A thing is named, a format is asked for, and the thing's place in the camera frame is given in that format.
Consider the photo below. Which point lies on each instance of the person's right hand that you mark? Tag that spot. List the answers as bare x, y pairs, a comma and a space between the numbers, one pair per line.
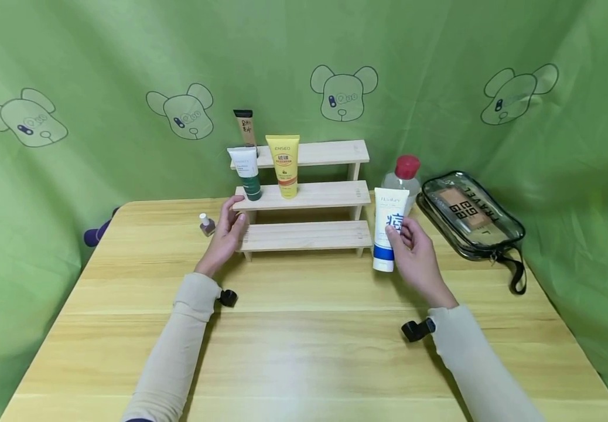
421, 266

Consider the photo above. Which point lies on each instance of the person's left hand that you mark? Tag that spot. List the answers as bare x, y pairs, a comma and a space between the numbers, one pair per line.
220, 245

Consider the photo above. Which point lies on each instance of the person's right fingers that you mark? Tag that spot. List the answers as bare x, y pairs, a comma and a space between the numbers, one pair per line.
413, 230

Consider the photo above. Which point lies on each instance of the person's left thumb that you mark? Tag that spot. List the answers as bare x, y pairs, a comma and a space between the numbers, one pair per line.
241, 225

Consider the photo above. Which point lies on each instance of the person's right thumb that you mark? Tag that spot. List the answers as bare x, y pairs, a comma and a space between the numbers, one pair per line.
393, 235

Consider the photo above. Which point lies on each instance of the person's left fingers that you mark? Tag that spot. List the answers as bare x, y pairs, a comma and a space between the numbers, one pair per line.
230, 208

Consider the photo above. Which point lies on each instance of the white tube with blue cap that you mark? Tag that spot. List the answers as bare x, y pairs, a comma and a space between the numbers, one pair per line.
388, 208

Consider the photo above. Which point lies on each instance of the small nail polish bottle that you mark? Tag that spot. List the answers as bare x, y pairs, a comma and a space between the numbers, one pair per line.
207, 226

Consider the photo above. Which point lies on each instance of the white tube with green cap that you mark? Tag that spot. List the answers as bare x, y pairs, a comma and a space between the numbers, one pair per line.
247, 170

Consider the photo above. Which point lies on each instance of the transparent toiletry bag black trim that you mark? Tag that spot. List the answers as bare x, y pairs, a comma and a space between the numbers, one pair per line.
467, 214

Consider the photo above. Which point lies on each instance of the clear bottle with red cap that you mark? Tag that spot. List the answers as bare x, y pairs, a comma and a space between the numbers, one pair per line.
407, 170

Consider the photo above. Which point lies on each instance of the yellow tube with orange label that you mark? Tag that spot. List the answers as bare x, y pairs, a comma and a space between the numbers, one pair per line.
284, 164

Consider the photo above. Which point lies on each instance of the black wrist band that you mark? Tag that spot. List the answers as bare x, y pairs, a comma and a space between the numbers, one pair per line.
417, 329
228, 298

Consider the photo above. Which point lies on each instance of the wooden three-tier shelf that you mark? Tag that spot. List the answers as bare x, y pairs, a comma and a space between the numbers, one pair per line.
309, 196

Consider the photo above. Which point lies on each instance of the beige tube with black cap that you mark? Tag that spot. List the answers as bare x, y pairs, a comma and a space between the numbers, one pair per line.
245, 126

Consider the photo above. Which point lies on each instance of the purple object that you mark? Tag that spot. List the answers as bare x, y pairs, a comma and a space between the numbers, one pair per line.
97, 231

